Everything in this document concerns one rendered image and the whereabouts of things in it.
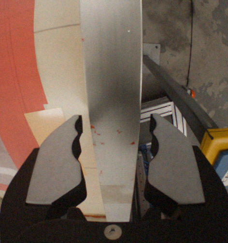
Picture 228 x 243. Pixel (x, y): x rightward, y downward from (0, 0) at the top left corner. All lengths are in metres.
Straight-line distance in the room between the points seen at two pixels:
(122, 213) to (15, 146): 0.18
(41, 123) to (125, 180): 0.11
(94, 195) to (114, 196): 0.08
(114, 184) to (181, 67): 1.11
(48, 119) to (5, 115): 0.06
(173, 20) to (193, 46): 0.24
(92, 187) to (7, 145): 0.14
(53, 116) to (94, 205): 0.19
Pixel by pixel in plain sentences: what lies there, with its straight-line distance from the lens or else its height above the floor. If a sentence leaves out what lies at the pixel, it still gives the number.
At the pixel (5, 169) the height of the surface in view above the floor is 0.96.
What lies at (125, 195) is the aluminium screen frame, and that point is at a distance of 0.19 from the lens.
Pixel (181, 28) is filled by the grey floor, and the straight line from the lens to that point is 1.18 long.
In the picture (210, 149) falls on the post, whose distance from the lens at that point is 0.23.
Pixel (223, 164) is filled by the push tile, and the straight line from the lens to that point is 0.24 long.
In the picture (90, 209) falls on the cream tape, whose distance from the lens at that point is 0.32.
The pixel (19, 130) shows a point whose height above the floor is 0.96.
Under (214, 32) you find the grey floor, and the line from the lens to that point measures 1.32.
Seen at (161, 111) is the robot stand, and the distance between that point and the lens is 1.02.
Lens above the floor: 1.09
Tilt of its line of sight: 58 degrees down
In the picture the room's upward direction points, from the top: 178 degrees counter-clockwise
